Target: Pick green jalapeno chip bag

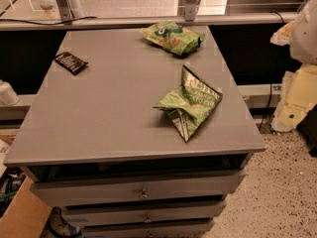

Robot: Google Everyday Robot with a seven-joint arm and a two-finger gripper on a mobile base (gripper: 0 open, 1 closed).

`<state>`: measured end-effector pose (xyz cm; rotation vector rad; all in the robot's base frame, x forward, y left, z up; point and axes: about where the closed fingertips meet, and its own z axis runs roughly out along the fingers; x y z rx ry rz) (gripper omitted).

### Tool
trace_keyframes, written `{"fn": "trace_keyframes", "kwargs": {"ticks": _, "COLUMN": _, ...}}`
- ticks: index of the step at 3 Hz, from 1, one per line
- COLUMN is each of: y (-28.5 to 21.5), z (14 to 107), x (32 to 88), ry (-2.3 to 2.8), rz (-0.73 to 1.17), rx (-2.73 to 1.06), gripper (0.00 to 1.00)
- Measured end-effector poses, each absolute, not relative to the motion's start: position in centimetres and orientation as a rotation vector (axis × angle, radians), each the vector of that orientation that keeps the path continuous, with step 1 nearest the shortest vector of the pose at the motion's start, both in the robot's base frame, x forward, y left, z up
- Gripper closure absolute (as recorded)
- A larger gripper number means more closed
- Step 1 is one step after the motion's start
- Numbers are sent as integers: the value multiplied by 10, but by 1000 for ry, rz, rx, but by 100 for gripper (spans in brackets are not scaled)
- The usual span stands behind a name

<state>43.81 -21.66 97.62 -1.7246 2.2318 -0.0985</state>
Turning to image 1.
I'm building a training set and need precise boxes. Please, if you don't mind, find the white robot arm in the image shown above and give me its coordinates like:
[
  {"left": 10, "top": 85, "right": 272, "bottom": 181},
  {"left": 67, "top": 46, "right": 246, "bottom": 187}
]
[{"left": 290, "top": 0, "right": 317, "bottom": 64}]

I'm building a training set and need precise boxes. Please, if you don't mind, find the green jalapeno chip bag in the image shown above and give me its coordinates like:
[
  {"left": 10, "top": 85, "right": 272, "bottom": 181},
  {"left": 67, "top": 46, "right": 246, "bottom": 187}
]
[{"left": 154, "top": 64, "right": 223, "bottom": 142}]

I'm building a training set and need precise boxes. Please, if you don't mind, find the green snack bag far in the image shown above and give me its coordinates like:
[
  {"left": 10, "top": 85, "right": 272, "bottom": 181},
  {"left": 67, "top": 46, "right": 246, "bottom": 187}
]
[{"left": 140, "top": 21, "right": 205, "bottom": 56}]

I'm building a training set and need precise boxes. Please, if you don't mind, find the grey drawer cabinet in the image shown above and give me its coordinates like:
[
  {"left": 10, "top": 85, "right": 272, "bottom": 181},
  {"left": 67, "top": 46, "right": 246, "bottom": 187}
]
[{"left": 3, "top": 25, "right": 267, "bottom": 238}]

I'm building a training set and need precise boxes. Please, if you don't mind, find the top grey drawer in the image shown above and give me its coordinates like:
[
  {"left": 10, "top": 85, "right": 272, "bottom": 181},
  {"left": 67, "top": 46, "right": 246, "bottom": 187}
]
[{"left": 31, "top": 170, "right": 246, "bottom": 206}]

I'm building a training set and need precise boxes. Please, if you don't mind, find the grey drawer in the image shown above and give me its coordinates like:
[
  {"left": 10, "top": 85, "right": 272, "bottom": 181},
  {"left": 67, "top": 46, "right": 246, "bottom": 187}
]
[
  {"left": 31, "top": 170, "right": 246, "bottom": 206},
  {"left": 82, "top": 218, "right": 214, "bottom": 238},
  {"left": 62, "top": 200, "right": 226, "bottom": 226}
]

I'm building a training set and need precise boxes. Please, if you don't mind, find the small black snack packet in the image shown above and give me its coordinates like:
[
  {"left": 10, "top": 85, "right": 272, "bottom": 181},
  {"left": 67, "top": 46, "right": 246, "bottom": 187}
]
[{"left": 54, "top": 52, "right": 88, "bottom": 75}]

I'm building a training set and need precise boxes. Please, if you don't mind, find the bottom grey drawer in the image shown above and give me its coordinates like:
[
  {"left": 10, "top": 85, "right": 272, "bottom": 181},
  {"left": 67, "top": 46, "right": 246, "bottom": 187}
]
[{"left": 82, "top": 218, "right": 214, "bottom": 238}]

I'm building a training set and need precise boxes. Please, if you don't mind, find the middle grey drawer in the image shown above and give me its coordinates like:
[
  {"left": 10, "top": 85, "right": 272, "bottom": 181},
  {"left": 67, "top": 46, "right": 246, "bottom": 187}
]
[{"left": 62, "top": 200, "right": 226, "bottom": 226}]

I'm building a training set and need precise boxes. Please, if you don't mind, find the white bottle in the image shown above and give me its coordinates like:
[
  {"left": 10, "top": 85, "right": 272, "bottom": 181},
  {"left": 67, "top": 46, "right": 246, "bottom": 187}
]
[{"left": 0, "top": 80, "right": 19, "bottom": 105}]

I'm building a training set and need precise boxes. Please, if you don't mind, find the cardboard box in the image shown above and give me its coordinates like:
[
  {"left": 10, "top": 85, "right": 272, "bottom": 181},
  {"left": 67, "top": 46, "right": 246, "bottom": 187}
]
[{"left": 0, "top": 178, "right": 52, "bottom": 238}]

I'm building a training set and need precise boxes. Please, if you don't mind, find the black hanging cable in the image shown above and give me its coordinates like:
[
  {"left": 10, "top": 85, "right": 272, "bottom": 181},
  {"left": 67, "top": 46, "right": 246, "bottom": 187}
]
[{"left": 258, "top": 82, "right": 273, "bottom": 131}]

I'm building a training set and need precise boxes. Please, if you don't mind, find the black cable on rail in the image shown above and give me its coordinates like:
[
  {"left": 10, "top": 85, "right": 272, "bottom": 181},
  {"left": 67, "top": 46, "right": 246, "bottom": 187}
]
[{"left": 0, "top": 15, "right": 97, "bottom": 27}]

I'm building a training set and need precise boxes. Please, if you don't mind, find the grey metal rail frame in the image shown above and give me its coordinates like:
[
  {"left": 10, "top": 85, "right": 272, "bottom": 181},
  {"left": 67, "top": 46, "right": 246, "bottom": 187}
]
[{"left": 0, "top": 12, "right": 298, "bottom": 31}]

